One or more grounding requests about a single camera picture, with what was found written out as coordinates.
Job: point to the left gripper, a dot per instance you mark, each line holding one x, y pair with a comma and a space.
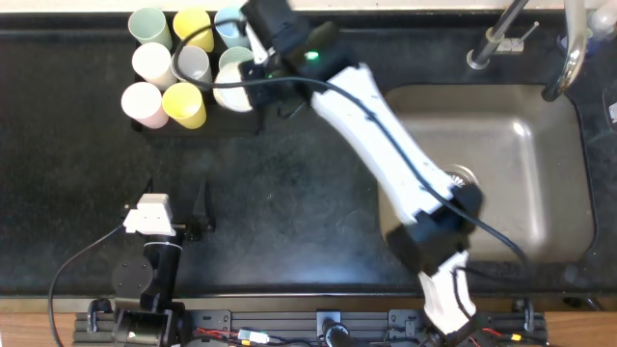
189, 230

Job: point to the green cup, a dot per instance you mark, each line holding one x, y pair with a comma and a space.
233, 55
149, 26

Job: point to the yellow cup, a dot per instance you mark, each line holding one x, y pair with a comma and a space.
183, 103
193, 26

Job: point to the grey cup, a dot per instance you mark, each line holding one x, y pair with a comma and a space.
193, 62

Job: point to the blue cup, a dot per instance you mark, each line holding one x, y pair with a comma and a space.
229, 31

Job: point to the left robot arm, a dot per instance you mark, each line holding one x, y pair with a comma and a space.
161, 270

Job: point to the mounting rail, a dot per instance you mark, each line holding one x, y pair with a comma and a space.
366, 323

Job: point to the steel sink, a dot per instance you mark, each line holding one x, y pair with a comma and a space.
530, 168

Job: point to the pink cup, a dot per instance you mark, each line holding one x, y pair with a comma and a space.
142, 103

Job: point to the white cup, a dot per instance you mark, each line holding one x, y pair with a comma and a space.
229, 94
152, 62

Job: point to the black tray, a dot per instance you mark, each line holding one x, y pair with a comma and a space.
226, 123

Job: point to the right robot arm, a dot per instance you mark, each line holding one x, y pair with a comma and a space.
371, 140

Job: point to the steel tap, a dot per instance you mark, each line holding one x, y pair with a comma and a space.
576, 48

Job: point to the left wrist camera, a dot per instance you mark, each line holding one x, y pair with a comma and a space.
149, 214

